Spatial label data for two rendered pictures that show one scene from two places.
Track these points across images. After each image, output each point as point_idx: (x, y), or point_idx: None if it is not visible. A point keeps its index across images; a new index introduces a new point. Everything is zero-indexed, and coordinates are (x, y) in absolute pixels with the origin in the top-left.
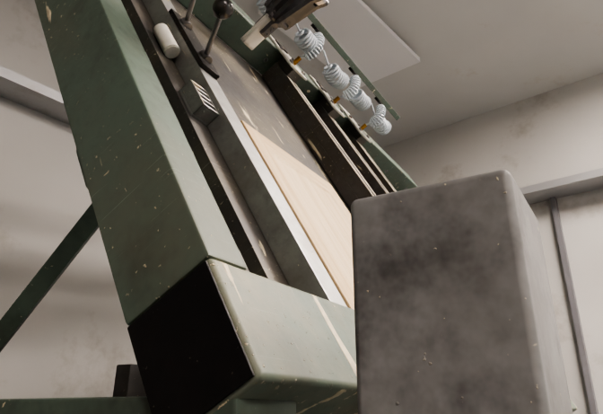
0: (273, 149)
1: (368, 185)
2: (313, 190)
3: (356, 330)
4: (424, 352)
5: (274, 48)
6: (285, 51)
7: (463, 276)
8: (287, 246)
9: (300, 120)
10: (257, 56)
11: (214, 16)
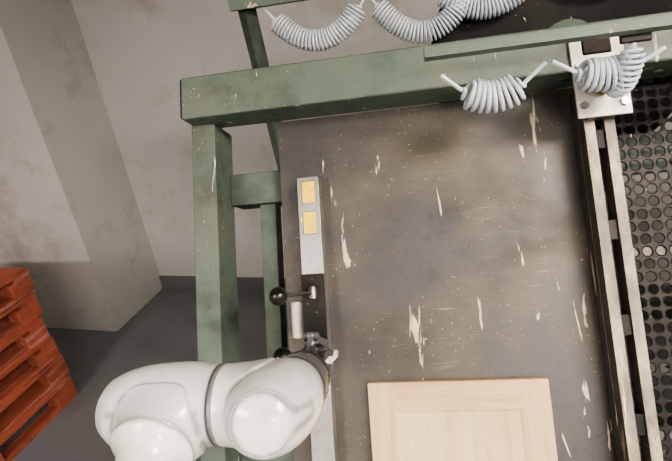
0: (407, 401)
1: (642, 369)
2: (465, 432)
3: None
4: None
5: (564, 73)
6: (603, 51)
7: None
8: None
9: (587, 214)
10: (546, 84)
11: (441, 97)
